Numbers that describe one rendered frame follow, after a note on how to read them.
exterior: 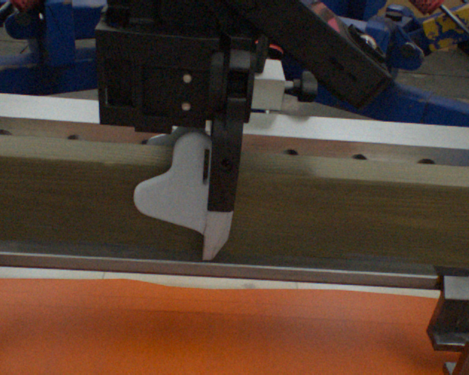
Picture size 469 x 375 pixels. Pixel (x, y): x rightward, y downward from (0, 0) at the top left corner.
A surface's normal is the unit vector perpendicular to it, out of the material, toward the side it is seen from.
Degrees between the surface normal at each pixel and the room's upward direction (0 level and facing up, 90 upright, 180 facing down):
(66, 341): 0
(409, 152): 90
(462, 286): 45
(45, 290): 0
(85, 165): 63
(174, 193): 83
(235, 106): 95
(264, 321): 0
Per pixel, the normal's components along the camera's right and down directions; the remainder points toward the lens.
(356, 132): 0.09, -0.84
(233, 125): 0.05, 0.17
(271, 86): 0.02, 0.54
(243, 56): 0.08, -0.31
